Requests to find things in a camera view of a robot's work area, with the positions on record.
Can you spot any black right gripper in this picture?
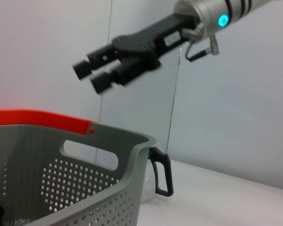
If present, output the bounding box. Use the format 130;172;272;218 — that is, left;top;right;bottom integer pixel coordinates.
72;13;199;95

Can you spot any grey perforated storage bin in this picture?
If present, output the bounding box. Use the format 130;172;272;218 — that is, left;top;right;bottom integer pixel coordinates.
0;123;157;226

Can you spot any orange bin handle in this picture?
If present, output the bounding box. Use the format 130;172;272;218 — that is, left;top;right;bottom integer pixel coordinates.
0;108;99;136

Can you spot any glass teapot with black handle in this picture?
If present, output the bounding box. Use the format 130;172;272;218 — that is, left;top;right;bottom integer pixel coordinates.
141;147;175;203

